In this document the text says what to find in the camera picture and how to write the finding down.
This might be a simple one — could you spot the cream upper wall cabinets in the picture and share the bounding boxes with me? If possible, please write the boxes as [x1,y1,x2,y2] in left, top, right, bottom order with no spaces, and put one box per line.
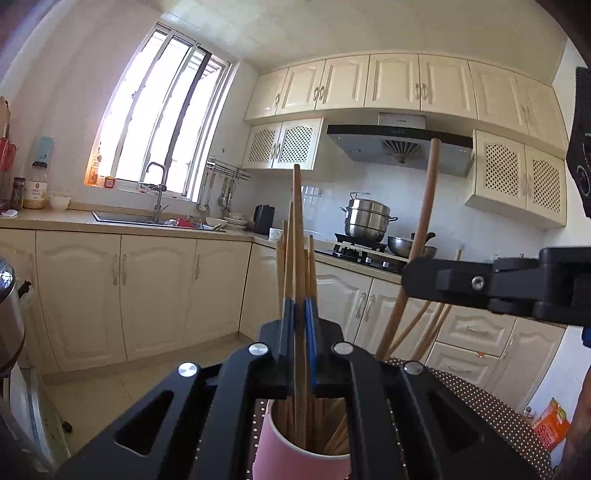
[244,53,568,153]

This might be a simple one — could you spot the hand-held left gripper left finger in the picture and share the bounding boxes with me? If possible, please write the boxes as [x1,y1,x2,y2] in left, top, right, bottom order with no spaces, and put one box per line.
[55,298,296,480]

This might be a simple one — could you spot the person's right forearm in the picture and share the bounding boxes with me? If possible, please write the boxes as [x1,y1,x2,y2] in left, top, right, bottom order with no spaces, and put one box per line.
[554,397,591,480]

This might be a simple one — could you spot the single wooden chopstick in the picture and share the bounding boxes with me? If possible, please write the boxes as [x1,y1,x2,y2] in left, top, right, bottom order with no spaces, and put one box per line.
[293,165,309,450]
[375,137,441,361]

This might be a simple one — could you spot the glass jar white lid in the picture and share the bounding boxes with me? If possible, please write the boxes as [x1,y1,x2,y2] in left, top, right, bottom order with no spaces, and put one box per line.
[22,161,48,209]

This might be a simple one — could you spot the black kettle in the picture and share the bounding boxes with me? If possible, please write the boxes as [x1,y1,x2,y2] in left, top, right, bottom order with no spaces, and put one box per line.
[252,204,276,235]

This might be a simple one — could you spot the kitchen window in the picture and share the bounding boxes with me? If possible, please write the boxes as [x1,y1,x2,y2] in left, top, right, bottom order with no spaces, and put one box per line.
[85,28,232,200]

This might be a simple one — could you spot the steel faucet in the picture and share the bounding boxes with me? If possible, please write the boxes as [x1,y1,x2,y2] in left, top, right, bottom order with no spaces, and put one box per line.
[145,161,169,223]

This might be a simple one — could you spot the pink cup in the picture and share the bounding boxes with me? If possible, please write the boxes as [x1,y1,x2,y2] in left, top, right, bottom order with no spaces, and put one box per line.
[253,399,352,480]

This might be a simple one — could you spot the steel utensil rail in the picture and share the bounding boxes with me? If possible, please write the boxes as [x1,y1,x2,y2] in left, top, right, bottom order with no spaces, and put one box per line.
[206,157,252,181]

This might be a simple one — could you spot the light blue box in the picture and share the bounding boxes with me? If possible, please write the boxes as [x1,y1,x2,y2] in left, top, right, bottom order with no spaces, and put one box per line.
[31,136,55,164]

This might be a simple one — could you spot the cream base cabinets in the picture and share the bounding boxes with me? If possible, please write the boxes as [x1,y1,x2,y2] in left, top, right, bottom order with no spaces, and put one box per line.
[0,226,568,411]

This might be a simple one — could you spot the orange snack packet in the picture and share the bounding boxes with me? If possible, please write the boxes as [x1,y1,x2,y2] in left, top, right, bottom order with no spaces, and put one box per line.
[534,398,571,452]

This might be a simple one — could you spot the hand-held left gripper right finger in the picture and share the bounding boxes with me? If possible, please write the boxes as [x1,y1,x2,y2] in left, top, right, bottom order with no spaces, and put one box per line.
[305,298,540,480]

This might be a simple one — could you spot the hanging steel ladle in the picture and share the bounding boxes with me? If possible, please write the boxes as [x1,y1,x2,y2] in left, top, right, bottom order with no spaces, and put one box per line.
[196,173,211,212]

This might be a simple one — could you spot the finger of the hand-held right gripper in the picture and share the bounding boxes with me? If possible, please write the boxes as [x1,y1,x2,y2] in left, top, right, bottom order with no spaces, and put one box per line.
[401,247,591,326]

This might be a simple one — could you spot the bunch of wooden chopsticks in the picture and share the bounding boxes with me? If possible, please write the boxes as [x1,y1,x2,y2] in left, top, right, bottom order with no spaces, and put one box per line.
[276,202,462,457]

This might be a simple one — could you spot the black range hood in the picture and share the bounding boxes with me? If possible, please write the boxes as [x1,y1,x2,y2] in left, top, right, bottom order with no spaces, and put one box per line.
[326,113,475,177]

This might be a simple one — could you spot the black gas stove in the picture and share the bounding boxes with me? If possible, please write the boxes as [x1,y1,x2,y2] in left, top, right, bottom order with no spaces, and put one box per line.
[318,233,407,273]

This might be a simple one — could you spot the steel steamer pot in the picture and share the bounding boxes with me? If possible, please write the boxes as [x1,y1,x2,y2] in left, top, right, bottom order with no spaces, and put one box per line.
[339,192,399,243]

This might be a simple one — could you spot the steel kitchen sink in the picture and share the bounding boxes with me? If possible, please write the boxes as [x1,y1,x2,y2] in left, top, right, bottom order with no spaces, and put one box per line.
[91,210,227,230]

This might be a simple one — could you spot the small lattice door cabinet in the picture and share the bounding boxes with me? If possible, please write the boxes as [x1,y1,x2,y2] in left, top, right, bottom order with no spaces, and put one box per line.
[241,117,324,171]

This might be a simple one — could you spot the large lattice door cabinet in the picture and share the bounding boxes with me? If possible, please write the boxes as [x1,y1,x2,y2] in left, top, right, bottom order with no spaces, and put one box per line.
[464,129,568,230]

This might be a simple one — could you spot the white metal shelf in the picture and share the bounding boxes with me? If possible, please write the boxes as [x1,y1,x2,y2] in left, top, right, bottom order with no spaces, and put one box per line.
[7,364,72,472]

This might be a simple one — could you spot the brown rice cooker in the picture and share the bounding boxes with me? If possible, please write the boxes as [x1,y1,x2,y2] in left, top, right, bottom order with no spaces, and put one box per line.
[0,257,32,377]

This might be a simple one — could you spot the steel wok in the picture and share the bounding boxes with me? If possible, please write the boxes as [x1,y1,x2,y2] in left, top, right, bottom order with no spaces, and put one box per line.
[387,232,438,259]

